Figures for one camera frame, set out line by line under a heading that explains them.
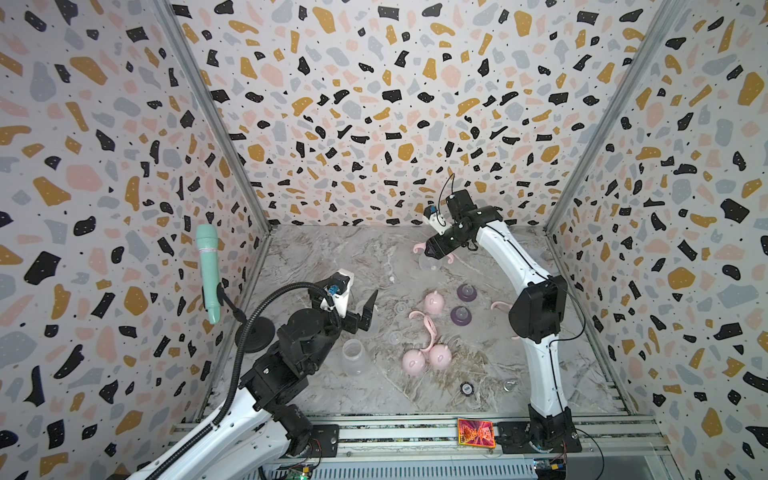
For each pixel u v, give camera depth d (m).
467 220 0.70
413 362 0.82
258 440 0.58
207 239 0.69
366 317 0.60
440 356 0.84
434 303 0.95
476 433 0.74
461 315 0.95
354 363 0.76
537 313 0.57
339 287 0.53
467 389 0.82
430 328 0.89
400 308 0.97
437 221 0.83
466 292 1.00
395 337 0.90
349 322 0.59
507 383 0.81
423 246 0.90
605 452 0.74
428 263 1.00
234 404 0.45
